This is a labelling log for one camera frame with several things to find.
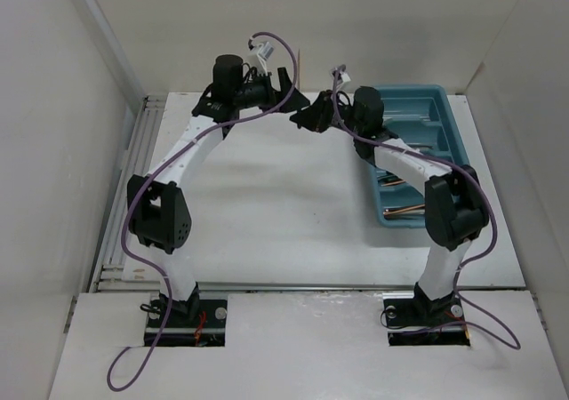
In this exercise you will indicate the rose copper fork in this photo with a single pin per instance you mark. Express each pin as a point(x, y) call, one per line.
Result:
point(390, 182)

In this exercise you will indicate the copper spoon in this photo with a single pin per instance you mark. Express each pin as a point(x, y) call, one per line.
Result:
point(411, 211)

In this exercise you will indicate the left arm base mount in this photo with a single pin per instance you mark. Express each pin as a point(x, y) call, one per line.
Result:
point(204, 327)

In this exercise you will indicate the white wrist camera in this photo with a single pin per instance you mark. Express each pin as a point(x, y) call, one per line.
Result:
point(340, 77)
point(258, 56)

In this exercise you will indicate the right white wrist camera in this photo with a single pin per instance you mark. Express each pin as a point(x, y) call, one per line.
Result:
point(340, 77)

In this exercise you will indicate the gold knife green handle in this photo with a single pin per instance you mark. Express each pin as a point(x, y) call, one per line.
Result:
point(299, 67)

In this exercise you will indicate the blue plastic cutlery tray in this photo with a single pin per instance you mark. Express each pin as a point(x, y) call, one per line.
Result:
point(421, 116)

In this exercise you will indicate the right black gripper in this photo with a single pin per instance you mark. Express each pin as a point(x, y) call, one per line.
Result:
point(315, 117)

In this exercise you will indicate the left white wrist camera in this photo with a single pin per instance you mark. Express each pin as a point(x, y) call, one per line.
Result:
point(258, 56)

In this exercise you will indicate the aluminium rail frame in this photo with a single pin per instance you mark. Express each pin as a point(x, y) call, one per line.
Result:
point(134, 159)

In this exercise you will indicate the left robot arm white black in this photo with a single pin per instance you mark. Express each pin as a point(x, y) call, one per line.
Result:
point(158, 216)

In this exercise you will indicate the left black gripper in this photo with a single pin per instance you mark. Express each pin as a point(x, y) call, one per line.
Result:
point(285, 88)

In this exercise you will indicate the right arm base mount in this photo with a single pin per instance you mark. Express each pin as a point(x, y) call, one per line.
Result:
point(409, 327)

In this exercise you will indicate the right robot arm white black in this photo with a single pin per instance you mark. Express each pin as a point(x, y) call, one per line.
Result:
point(454, 211)

